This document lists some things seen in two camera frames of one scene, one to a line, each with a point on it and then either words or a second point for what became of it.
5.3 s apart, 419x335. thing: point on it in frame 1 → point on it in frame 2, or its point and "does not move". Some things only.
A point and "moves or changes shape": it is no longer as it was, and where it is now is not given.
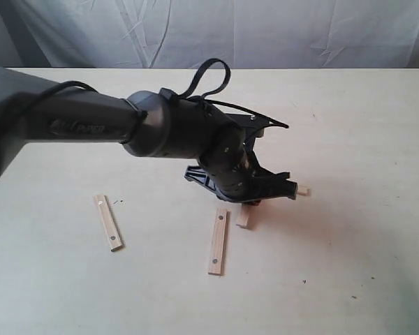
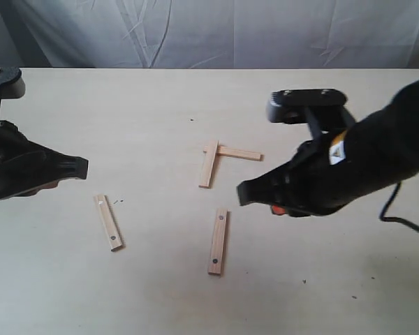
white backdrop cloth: [185, 34] does not move
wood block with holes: [111, 229] does not move
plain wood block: [242, 218] moves or changes shape
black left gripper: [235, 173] → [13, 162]
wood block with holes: [218, 252] does not move
